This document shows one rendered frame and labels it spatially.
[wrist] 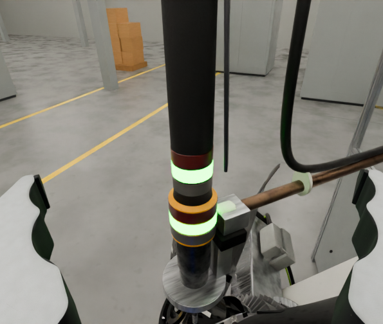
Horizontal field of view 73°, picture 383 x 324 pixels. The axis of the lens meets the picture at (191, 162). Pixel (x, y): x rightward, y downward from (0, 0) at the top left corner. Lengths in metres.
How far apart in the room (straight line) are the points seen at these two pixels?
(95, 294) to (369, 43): 5.29
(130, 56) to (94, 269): 6.81
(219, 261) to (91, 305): 1.84
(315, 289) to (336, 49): 5.10
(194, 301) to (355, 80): 5.53
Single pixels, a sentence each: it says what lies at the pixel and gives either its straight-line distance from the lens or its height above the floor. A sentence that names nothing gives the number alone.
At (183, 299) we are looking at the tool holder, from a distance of 0.30.
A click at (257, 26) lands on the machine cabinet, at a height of 1.17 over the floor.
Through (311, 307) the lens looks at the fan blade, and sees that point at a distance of 0.47.
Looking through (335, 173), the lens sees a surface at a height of 1.55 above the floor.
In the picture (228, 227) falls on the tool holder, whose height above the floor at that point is 1.54.
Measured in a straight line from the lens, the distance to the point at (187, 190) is 0.21.
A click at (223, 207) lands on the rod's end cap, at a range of 0.26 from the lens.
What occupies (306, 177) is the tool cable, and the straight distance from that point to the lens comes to 0.31.
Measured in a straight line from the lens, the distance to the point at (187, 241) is 0.24.
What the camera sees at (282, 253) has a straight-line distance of 0.78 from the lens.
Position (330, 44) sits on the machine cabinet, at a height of 1.03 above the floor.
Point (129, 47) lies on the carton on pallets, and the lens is 8.29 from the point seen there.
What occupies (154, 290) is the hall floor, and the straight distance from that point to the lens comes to 2.05.
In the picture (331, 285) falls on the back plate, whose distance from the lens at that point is 0.72.
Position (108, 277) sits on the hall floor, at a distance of 2.18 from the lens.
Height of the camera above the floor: 1.72
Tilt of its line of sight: 32 degrees down
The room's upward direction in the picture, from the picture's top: 1 degrees counter-clockwise
